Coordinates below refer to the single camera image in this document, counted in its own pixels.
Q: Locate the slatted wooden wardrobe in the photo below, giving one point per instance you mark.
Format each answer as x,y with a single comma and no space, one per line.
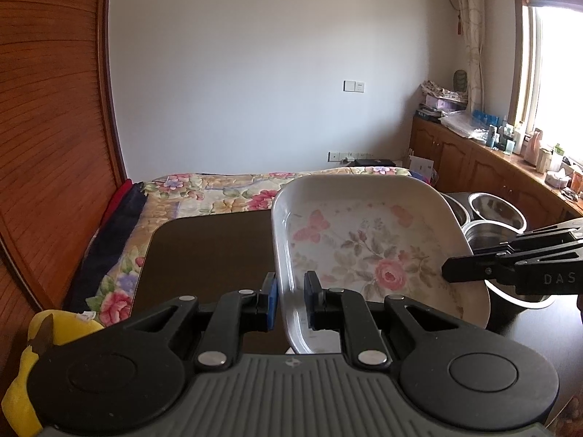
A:
54,123

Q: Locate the white wall switch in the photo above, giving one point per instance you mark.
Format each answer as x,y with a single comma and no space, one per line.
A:
354,86

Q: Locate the row of toiletry bottles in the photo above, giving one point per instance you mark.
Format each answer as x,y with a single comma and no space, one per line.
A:
533,150

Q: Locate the purple box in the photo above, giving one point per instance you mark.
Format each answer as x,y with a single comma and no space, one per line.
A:
444,104

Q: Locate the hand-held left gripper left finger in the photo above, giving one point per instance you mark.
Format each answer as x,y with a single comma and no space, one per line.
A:
269,300

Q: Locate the low wooden cabinet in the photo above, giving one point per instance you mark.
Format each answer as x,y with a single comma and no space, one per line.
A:
478,168

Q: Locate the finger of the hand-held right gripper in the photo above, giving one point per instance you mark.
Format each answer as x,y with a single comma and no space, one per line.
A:
464,271
546,236

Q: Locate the white cardboard box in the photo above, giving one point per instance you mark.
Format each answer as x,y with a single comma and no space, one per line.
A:
421,165

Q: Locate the white power strip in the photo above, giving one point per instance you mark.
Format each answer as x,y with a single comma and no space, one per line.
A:
348,156

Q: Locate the yellow plush toy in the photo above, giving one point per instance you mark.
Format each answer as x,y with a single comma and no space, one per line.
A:
18,382

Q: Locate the dark grey ornament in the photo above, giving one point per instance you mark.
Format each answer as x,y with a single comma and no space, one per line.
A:
461,81

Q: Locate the clear plastic bag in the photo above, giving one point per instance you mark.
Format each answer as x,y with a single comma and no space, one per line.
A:
462,125

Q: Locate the red cloth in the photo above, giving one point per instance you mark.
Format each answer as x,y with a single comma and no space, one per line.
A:
119,200

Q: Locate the large stainless steel bowl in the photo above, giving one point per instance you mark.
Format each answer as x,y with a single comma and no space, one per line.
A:
483,239

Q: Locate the dark navy cloth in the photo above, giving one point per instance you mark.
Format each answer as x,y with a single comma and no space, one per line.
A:
109,241

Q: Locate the floral bedspread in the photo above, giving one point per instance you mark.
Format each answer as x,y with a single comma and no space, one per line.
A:
205,195

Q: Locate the patterned cream curtain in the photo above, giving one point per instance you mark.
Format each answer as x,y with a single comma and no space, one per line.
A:
469,32

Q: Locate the window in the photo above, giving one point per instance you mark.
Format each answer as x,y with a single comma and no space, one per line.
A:
555,77

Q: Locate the patterned paper bundle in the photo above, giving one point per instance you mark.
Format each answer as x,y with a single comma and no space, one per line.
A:
444,90

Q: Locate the floral square white plate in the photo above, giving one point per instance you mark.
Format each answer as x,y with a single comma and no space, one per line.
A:
364,246

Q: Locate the flat black device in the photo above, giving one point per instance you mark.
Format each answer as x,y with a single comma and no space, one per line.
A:
373,162

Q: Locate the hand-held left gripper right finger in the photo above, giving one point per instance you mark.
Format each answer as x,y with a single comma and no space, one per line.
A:
312,300

